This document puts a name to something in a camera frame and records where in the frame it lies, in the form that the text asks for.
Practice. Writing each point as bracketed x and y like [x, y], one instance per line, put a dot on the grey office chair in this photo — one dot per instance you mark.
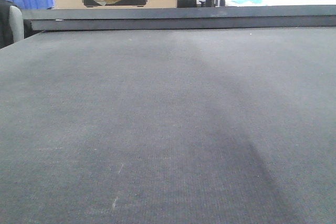
[16, 23]

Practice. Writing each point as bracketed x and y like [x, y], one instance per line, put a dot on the dark grey table mat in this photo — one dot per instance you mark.
[180, 115]

